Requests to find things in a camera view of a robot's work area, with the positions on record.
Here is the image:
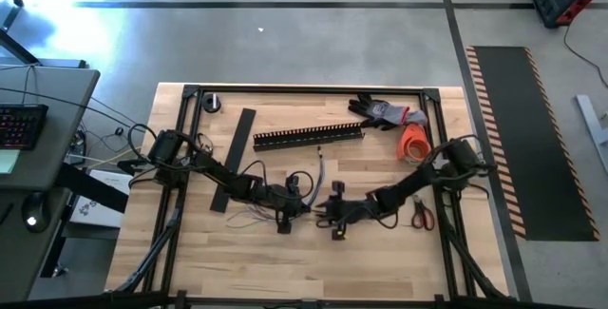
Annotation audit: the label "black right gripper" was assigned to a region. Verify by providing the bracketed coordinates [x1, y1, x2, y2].
[315, 181, 370, 241]

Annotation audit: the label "black floor cable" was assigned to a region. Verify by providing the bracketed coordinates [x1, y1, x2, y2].
[562, 23, 608, 89]

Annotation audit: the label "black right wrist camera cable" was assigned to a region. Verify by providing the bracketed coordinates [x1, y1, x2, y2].
[315, 203, 400, 230]

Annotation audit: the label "black keyboard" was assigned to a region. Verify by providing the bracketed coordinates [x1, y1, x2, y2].
[0, 103, 49, 151]

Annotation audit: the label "black computer mouse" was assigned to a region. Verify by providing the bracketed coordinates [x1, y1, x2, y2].
[21, 192, 51, 233]

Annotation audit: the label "multi-coloured wire cable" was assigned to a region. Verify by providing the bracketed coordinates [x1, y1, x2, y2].
[225, 205, 282, 229]

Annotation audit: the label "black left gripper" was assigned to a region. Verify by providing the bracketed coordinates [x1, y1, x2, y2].
[263, 175, 314, 235]

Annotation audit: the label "black left wrist camera cable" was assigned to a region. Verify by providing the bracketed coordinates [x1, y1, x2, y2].
[237, 159, 315, 202]

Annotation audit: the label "black aluminium frame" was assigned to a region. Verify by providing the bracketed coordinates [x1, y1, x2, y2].
[111, 83, 512, 309]

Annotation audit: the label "green sticky note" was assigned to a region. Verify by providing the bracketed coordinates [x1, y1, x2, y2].
[0, 149, 21, 175]

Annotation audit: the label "black slotted cable duct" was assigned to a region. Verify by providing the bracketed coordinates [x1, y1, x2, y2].
[252, 122, 366, 152]

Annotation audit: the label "black orange-striped floor mat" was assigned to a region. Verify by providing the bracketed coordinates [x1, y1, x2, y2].
[465, 46, 600, 242]

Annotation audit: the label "grey metal bar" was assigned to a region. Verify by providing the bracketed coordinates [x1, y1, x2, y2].
[576, 93, 608, 173]

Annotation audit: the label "grey and black work glove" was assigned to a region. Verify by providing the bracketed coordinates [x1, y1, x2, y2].
[348, 93, 428, 132]

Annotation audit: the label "grey desk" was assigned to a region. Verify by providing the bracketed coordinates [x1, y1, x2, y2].
[0, 64, 101, 303]

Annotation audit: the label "white box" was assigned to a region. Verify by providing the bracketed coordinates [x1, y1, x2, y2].
[69, 169, 133, 229]

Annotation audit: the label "black duct cover strip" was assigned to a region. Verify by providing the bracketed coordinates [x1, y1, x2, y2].
[210, 107, 257, 214]

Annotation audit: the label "bundle of coloured wires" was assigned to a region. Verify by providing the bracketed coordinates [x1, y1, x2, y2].
[306, 145, 327, 208]

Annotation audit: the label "black tape roll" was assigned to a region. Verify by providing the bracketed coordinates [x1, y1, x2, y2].
[201, 92, 222, 114]

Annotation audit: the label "red-handled scissors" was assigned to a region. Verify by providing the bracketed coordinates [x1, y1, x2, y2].
[410, 194, 436, 232]

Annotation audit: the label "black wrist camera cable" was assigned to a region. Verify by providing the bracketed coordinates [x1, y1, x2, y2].
[237, 159, 315, 202]
[315, 203, 400, 230]

